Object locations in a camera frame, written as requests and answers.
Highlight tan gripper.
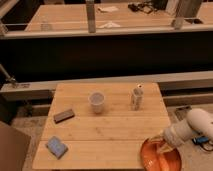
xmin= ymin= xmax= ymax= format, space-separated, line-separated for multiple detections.
xmin=148 ymin=132 xmax=174 ymax=154

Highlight orange ceramic bowl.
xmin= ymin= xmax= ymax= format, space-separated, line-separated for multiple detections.
xmin=140 ymin=139 xmax=182 ymax=171

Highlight orange pepper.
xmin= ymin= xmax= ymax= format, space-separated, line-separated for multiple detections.
xmin=158 ymin=153 xmax=177 ymax=171

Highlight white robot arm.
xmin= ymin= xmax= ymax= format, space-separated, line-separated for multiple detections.
xmin=149 ymin=108 xmax=213 ymax=154

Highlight blue and black device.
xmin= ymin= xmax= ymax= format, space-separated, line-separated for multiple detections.
xmin=192 ymin=136 xmax=213 ymax=152

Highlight wooden table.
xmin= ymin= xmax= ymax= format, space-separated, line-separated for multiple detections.
xmin=33 ymin=83 xmax=170 ymax=170

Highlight translucent plastic cup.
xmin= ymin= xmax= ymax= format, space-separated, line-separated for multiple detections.
xmin=88 ymin=92 xmax=105 ymax=114

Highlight dark grey sponge block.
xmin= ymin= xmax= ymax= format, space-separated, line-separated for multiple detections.
xmin=53 ymin=109 xmax=75 ymax=124

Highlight blue sponge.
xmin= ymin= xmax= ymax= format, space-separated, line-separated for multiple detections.
xmin=46 ymin=136 xmax=68 ymax=159

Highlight white paper on far table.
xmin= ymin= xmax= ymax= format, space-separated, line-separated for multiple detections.
xmin=99 ymin=21 xmax=121 ymax=28

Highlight brown cardboard box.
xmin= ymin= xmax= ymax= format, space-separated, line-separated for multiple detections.
xmin=0 ymin=121 xmax=30 ymax=171

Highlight grey metal post right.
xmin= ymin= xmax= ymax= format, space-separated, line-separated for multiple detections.
xmin=171 ymin=0 xmax=203 ymax=29

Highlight grey metal post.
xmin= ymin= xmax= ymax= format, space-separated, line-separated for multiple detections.
xmin=171 ymin=0 xmax=203 ymax=29
xmin=86 ymin=0 xmax=96 ymax=33

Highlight black cables on far table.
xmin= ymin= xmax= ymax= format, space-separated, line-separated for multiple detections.
xmin=127 ymin=0 xmax=168 ymax=14

